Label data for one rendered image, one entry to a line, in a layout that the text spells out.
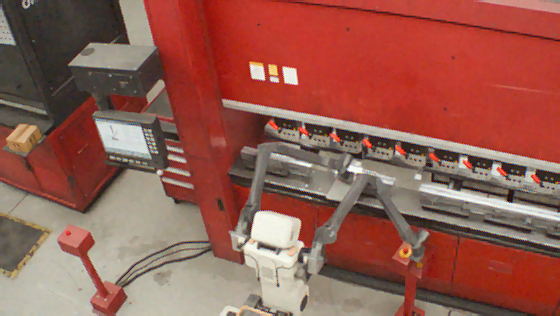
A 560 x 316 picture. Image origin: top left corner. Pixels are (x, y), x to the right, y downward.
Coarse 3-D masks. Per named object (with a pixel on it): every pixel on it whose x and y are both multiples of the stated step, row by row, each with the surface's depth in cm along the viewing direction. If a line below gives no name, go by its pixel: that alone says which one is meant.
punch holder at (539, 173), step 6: (540, 174) 313; (546, 174) 311; (552, 174) 309; (558, 174) 307; (534, 180) 317; (540, 180) 315; (546, 180) 313; (552, 180) 312; (558, 180) 310; (534, 186) 319; (546, 186) 316; (552, 186) 314; (558, 186) 312; (546, 192) 318; (552, 192) 316
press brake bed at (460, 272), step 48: (240, 192) 419; (288, 192) 398; (336, 240) 409; (384, 240) 388; (432, 240) 369; (480, 240) 352; (384, 288) 424; (432, 288) 406; (480, 288) 379; (528, 288) 359
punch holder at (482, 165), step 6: (468, 156) 328; (474, 156) 326; (468, 162) 331; (474, 162) 329; (480, 162) 327; (486, 162) 325; (492, 162) 323; (468, 168) 333; (480, 168) 329; (486, 168) 327; (468, 174) 336; (474, 174) 334; (480, 174) 332; (486, 174) 331; (486, 180) 333
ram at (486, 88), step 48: (240, 0) 326; (240, 48) 349; (288, 48) 334; (336, 48) 320; (384, 48) 307; (432, 48) 294; (480, 48) 281; (528, 48) 269; (240, 96) 375; (288, 96) 358; (336, 96) 342; (384, 96) 327; (432, 96) 313; (480, 96) 299; (528, 96) 286; (432, 144) 334; (480, 144) 319; (528, 144) 304
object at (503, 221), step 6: (486, 216) 348; (498, 216) 347; (486, 222) 348; (492, 222) 346; (498, 222) 344; (504, 222) 342; (510, 222) 342; (516, 222) 341; (528, 222) 339; (516, 228) 340; (522, 228) 338; (528, 228) 336
